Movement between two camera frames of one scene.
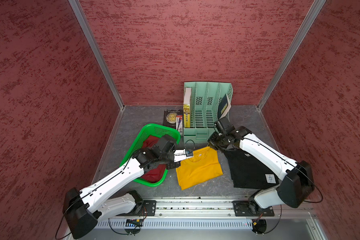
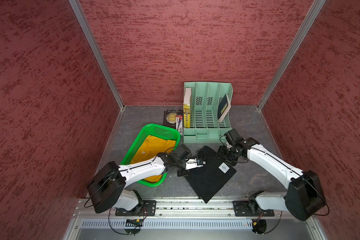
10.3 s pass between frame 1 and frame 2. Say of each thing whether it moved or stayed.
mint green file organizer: stayed
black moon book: stayed
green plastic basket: stayed
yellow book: stayed
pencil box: stayed
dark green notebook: stayed
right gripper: moved
